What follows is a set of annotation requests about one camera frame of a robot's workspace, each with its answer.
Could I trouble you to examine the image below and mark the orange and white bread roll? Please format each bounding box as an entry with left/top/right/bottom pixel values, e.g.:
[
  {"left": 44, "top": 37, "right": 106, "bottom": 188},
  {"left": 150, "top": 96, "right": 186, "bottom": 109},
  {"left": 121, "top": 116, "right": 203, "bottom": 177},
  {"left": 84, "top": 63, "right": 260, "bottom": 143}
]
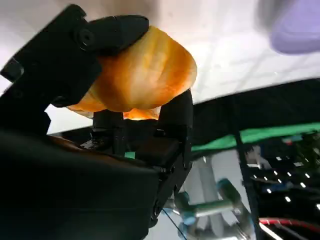
[{"left": 66, "top": 24, "right": 198, "bottom": 123}]

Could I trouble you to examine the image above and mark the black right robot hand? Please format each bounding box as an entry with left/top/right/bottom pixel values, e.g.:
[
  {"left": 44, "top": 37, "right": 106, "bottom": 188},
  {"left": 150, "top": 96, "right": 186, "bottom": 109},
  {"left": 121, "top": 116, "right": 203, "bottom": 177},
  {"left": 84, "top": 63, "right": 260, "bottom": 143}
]
[{"left": 0, "top": 3, "right": 195, "bottom": 240}]

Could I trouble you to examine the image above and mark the lilac plate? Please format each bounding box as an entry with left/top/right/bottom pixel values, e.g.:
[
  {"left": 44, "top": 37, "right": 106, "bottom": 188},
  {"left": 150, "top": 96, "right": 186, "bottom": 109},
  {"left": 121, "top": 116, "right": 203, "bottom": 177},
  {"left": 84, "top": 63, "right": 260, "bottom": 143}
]
[{"left": 267, "top": 0, "right": 320, "bottom": 56}]

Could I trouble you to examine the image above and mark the red cable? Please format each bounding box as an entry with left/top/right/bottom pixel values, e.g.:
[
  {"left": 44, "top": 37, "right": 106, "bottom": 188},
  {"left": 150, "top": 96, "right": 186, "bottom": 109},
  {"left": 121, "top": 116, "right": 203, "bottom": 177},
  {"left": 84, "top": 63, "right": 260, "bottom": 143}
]
[{"left": 258, "top": 216, "right": 320, "bottom": 235}]

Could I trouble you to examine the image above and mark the dark equipment rack with lights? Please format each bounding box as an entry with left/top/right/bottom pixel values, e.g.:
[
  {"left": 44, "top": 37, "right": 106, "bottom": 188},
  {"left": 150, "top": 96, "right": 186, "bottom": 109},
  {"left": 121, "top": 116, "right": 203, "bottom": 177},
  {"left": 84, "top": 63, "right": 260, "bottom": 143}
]
[{"left": 246, "top": 131, "right": 320, "bottom": 220}]

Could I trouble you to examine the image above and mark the green cloth strip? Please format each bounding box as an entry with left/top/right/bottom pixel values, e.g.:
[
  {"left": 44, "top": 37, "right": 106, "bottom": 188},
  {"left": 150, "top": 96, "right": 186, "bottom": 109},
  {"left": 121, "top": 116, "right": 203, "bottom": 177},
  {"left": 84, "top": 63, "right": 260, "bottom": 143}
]
[{"left": 191, "top": 123, "right": 320, "bottom": 154}]

